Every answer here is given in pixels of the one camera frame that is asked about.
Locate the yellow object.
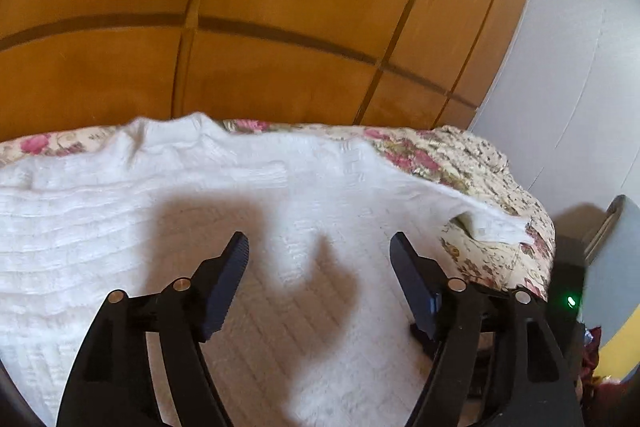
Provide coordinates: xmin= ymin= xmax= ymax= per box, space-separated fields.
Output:
xmin=594 ymin=324 xmax=640 ymax=385

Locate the white knitted sweater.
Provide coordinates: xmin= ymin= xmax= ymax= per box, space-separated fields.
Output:
xmin=0 ymin=112 xmax=533 ymax=427

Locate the floral bedspread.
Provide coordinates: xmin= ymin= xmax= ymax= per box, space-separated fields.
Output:
xmin=0 ymin=118 xmax=557 ymax=303

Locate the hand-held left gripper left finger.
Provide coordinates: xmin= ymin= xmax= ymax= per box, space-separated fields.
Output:
xmin=57 ymin=232 xmax=250 ymax=427

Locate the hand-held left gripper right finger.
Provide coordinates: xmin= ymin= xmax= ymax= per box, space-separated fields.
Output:
xmin=389 ymin=232 xmax=586 ymax=427

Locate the grey panel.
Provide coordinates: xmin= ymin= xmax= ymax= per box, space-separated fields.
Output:
xmin=582 ymin=194 xmax=640 ymax=358

